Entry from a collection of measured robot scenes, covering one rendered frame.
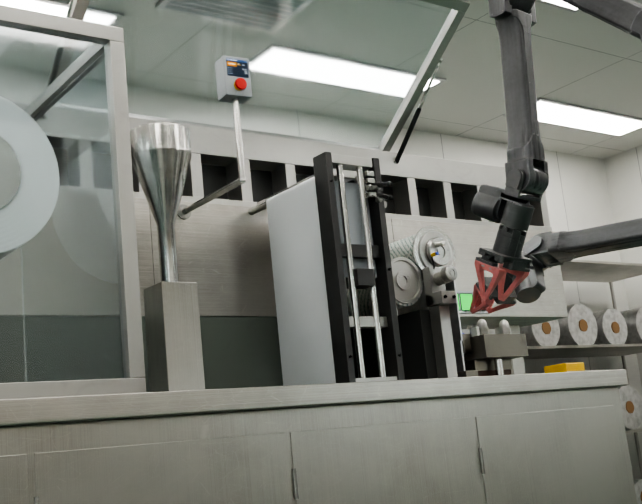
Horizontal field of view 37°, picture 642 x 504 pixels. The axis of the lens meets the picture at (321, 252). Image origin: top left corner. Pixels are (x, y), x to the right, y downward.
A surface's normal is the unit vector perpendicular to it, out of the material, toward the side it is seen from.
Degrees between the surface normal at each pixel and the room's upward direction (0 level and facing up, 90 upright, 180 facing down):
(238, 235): 90
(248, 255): 90
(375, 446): 90
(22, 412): 90
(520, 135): 82
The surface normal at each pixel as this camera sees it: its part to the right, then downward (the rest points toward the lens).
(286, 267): -0.80, -0.04
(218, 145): 0.58, -0.22
